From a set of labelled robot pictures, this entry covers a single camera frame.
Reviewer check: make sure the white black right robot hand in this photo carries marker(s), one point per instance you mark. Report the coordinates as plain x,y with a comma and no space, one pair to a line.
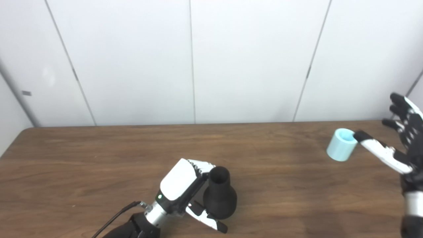
414,132

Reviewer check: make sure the black flared nozzle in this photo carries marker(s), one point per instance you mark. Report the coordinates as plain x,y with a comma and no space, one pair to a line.
221,200

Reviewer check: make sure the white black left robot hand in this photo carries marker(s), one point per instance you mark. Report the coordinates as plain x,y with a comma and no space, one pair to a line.
176,180

